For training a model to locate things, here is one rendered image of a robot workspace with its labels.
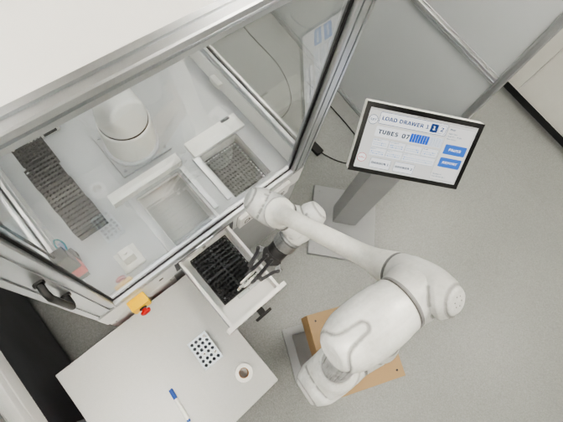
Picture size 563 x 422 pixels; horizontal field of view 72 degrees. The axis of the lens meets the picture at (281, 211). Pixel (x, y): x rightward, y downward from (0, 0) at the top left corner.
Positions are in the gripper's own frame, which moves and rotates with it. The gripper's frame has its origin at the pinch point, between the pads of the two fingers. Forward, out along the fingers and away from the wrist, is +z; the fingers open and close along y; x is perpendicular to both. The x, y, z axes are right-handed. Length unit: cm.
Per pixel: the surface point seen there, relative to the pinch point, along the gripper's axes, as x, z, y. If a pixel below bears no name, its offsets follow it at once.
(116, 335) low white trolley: 24, 50, 18
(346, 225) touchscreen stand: -129, 2, -2
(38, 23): 84, -60, 37
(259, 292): -9.6, 7.1, -5.6
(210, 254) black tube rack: -2.6, 8.9, 18.8
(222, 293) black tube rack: 4.0, 11.2, 2.8
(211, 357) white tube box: 9.1, 31.2, -12.9
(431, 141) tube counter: -57, -78, -5
